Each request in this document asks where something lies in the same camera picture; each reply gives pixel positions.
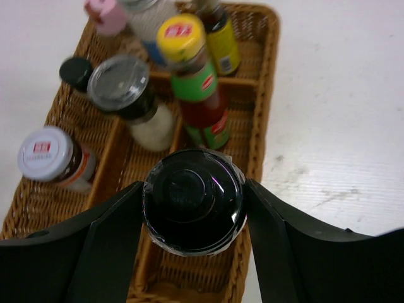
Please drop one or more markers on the black cap pepper bottle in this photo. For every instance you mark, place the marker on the black cap pepper bottle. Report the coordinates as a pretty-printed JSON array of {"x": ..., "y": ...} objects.
[{"x": 76, "y": 72}]

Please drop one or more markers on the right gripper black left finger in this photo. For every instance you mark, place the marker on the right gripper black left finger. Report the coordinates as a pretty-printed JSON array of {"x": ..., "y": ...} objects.
[{"x": 87, "y": 258}]

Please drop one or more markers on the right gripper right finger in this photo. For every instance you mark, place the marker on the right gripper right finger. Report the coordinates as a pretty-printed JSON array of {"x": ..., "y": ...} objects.
[{"x": 302, "y": 259}]

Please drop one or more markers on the red green sauce bottle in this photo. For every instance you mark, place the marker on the red green sauce bottle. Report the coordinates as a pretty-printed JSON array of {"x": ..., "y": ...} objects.
[{"x": 194, "y": 81}]

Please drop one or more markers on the brown cap yellow oil bottle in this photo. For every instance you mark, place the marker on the brown cap yellow oil bottle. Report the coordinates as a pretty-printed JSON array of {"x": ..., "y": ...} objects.
[{"x": 220, "y": 36}]

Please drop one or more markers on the pink cap spice jar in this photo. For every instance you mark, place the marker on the pink cap spice jar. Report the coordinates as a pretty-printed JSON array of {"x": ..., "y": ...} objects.
[{"x": 109, "y": 17}]

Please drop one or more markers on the brown wicker divided tray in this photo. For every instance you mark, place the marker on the brown wicker divided tray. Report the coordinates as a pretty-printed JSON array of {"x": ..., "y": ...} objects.
[{"x": 160, "y": 276}]

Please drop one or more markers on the silver cap blue label shaker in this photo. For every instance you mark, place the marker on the silver cap blue label shaker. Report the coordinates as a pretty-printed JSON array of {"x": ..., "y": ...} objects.
[{"x": 145, "y": 17}]

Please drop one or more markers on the small red label white jar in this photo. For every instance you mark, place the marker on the small red label white jar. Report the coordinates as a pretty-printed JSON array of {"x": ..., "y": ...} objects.
[{"x": 51, "y": 155}]

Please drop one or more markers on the white black top grinder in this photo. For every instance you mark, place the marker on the white black top grinder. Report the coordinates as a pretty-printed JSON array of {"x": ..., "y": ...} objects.
[{"x": 193, "y": 202}]

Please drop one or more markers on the black lid salt grinder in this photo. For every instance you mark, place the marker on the black lid salt grinder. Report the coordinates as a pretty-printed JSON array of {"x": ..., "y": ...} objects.
[{"x": 121, "y": 86}]

